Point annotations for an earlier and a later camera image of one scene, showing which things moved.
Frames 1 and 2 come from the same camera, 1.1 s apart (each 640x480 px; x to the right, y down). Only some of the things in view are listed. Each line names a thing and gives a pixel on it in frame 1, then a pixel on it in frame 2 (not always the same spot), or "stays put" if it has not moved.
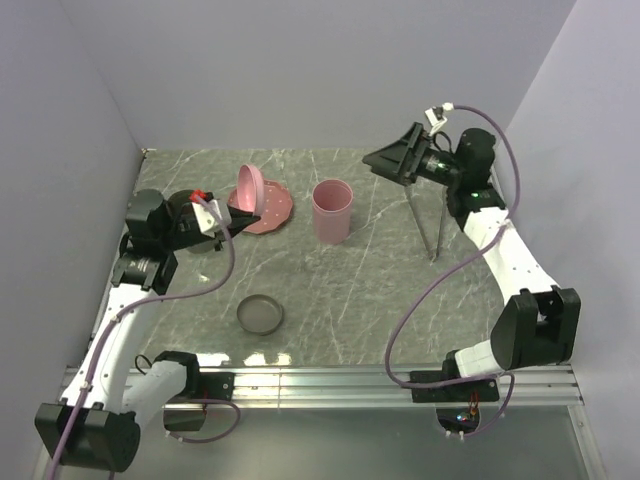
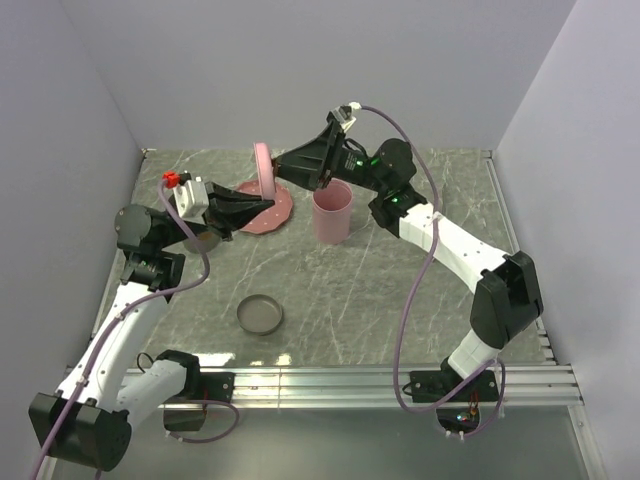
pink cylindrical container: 331,200 stays put
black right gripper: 401,160 → 314,164
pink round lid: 250,190 → 265,171
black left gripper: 240,220 → 229,210
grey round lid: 260,314 stays put
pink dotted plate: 276,210 stays put
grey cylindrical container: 180,198 stays put
